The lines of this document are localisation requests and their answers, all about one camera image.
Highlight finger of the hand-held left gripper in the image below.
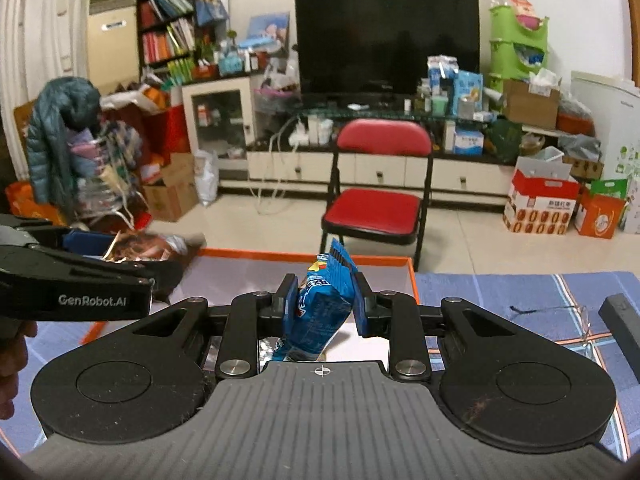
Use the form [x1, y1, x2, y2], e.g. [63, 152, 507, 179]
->
[0, 212, 117, 257]
[0, 244, 185, 297]

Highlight small blue white box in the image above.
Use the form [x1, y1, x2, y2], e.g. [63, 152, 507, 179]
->
[452, 127, 485, 155]

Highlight white plastic bag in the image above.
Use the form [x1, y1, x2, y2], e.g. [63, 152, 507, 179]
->
[194, 149, 221, 207]

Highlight beige standing air conditioner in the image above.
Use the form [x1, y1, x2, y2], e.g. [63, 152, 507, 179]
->
[86, 0, 141, 93]

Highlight red and white carton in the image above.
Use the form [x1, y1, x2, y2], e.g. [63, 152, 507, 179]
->
[502, 156, 581, 236]

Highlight blue down jacket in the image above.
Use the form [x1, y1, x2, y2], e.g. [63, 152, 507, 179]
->
[26, 76, 103, 218]

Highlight black flat television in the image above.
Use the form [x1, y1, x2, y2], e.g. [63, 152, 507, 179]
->
[294, 0, 480, 103]

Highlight tall light blue box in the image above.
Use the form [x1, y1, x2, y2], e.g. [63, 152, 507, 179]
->
[452, 71, 484, 116]

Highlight blue snack packet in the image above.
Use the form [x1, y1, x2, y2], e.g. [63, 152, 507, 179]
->
[272, 237, 358, 363]

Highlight white glass-door cabinet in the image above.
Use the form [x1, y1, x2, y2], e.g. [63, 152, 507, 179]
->
[181, 76, 258, 161]

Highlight dark grey block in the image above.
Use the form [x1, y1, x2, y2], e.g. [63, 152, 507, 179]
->
[598, 293, 640, 356]

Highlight person's left hand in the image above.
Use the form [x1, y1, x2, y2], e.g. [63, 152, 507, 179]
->
[0, 320, 39, 421]

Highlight dark green bag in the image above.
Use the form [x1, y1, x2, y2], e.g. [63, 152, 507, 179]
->
[487, 117, 523, 163]

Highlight white curtain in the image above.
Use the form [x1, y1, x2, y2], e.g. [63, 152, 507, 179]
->
[0, 0, 96, 126]

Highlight orange and green gift box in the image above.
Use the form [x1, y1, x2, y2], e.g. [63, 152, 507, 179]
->
[574, 179, 628, 240]

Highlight black bookshelf with books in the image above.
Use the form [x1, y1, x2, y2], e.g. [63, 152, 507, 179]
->
[131, 0, 216, 86]

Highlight cartoon picture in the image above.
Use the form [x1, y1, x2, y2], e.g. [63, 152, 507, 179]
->
[246, 11, 292, 48]

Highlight wire rack with clothes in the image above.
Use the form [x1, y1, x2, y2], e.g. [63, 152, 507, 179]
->
[70, 120, 151, 231]

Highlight white fridge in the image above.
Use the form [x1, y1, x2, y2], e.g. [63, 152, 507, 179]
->
[570, 71, 640, 233]

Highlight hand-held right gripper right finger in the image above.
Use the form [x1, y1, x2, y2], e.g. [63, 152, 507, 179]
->
[351, 271, 507, 380]

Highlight red gift box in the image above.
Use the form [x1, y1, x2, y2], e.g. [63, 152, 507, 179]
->
[142, 105, 191, 156]

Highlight cardboard box with flaps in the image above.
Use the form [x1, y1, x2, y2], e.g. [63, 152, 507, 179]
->
[142, 152, 198, 222]

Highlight eyeglasses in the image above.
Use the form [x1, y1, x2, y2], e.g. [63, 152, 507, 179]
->
[509, 301, 597, 350]

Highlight green storage boxes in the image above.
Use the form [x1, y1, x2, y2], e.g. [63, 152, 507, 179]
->
[489, 2, 551, 103]

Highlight orange cardboard box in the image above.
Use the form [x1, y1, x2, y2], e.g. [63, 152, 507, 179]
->
[80, 247, 420, 366]

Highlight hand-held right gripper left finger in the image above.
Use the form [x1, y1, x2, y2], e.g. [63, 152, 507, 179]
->
[131, 274, 301, 380]

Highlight brown foil snack packet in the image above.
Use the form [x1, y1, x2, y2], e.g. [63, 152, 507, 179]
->
[102, 231, 208, 268]

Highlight open brown cardboard box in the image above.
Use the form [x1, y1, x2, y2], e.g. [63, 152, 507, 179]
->
[502, 79, 561, 130]

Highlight white power strip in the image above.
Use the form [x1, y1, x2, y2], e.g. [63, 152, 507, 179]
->
[290, 117, 313, 148]

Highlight red folding chair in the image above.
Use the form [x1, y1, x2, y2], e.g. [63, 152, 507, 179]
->
[320, 119, 435, 268]

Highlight white television stand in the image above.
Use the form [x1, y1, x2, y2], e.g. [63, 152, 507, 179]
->
[245, 105, 523, 206]

